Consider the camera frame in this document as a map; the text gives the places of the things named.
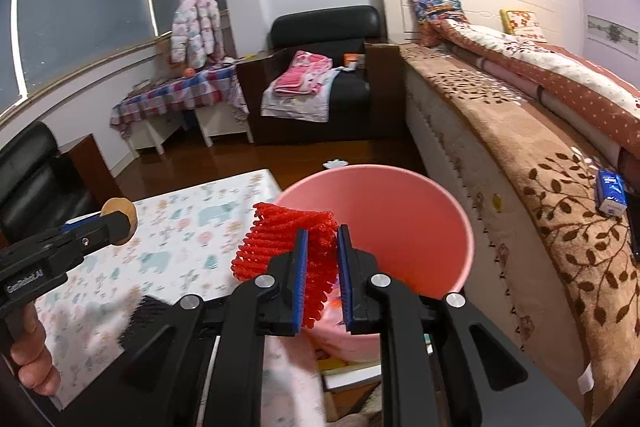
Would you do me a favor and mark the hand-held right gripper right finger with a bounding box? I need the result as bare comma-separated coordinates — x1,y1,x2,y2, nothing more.
336,224,586,427

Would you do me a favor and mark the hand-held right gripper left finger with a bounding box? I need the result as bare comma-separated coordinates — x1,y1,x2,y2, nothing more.
105,228,309,427

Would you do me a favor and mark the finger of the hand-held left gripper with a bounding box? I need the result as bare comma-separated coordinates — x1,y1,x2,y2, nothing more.
62,211,133,260

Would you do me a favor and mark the round wooden disc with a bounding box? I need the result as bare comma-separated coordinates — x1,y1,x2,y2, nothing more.
101,198,137,244

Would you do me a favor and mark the red foam net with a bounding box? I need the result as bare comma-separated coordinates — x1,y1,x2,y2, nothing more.
231,202,340,329

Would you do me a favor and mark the pink plastic bin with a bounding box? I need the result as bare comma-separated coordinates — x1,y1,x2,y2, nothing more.
274,164,475,363

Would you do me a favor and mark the person's left hand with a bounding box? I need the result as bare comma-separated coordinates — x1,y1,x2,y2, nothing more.
9,302,62,397

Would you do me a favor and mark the floral tablecloth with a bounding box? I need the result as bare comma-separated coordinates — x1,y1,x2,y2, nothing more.
30,168,331,427

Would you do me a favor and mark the black foam net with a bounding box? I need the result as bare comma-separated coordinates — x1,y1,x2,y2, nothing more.
120,296,171,339

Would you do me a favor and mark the stack of books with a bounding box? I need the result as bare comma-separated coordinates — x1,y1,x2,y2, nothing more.
317,347,386,390

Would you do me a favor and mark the black armchair with wooden side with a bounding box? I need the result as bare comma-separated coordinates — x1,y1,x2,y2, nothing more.
0,122,121,248

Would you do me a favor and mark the white side table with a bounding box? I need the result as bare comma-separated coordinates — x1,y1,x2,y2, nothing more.
127,117,183,155
194,104,253,148

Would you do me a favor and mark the checkered tablecloth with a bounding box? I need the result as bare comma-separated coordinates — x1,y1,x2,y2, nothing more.
111,59,249,138

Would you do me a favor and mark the white floral cloth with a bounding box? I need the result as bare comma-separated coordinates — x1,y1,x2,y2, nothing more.
260,68,346,122

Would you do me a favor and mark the white bed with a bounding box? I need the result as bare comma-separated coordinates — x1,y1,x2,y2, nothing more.
377,0,640,413

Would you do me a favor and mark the pink folded clothing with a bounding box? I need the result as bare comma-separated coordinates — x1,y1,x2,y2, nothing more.
274,51,332,96

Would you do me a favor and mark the brown leaf blanket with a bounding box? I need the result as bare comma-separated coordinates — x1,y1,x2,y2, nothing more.
400,44,640,403

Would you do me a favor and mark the pink patterned puffy jacket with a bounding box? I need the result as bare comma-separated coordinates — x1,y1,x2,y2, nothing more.
171,0,224,68

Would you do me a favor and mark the dark window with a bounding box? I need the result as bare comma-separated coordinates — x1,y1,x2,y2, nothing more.
0,0,231,118

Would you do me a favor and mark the black leather armchair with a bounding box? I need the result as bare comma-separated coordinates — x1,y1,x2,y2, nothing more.
237,5,406,145

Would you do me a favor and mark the colourful printed pillow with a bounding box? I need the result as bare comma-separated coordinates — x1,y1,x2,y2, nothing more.
409,0,471,48

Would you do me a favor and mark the blue tissue pack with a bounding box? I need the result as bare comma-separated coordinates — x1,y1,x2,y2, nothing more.
597,169,628,215

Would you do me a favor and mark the orange dotted quilt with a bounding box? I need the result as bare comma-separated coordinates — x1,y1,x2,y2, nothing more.
440,19,640,162

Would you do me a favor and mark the yellow floral pillow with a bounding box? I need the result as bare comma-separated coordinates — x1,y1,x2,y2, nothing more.
500,9,548,42

